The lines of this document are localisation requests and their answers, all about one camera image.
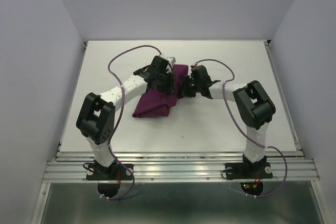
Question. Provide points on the purple cloth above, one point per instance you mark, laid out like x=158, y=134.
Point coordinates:
x=154, y=104

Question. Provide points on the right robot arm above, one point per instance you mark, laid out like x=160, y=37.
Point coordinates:
x=254, y=105

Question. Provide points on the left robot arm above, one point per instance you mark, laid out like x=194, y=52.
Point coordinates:
x=96, y=117

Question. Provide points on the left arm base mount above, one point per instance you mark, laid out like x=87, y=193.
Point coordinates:
x=109, y=178

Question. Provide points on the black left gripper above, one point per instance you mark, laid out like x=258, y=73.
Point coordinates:
x=169, y=88

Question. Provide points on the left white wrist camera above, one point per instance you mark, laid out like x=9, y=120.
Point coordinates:
x=171, y=60

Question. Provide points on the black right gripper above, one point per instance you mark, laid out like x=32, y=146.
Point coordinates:
x=186, y=93

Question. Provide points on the aluminium front rail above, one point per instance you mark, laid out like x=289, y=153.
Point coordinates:
x=174, y=167

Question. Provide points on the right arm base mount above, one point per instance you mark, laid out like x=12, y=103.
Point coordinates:
x=252, y=174

